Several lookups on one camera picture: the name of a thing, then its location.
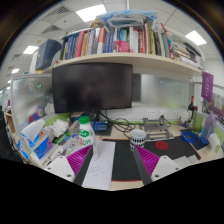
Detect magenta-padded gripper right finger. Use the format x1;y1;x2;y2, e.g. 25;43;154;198
132;144;183;186

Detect ceiling lights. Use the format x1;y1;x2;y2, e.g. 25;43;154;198
6;3;208;84

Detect flat round red coaster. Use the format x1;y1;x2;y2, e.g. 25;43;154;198
154;140;170;151

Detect dark blue box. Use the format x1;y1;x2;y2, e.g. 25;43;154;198
34;38;63;71

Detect dark blue mouse pad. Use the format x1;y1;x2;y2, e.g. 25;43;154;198
179;129;209;151

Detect black white diamond-pattern mug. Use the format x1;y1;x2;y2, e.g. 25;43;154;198
129;129;148;152

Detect small blue box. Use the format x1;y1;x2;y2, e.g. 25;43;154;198
92;120;110;133

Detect white drink bottle green cap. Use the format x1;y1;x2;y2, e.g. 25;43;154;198
78;115;97;148

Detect black computer monitor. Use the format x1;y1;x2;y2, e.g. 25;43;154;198
51;62;134;114

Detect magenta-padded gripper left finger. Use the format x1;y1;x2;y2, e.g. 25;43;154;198
43;144;96;187

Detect white paper sheet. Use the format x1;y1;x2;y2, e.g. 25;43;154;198
81;139;117;192

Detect white shelf with books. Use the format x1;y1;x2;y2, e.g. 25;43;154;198
53;9;205;76

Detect grey metal laptop stand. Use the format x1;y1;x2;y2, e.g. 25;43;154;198
142;114;175;142

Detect white wall sockets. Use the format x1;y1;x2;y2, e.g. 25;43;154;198
145;108;180;122

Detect translucent purple water bottle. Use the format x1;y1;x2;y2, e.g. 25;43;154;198
200;111;218;145

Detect black cables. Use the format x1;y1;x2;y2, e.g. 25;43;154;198
99;111;138;134

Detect blue tissue box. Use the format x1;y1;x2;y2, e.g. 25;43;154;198
19;118;55;162

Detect black desk mat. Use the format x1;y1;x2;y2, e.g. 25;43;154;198
99;135;202;183

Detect purple hanging banner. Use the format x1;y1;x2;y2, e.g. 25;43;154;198
200;71;214;103

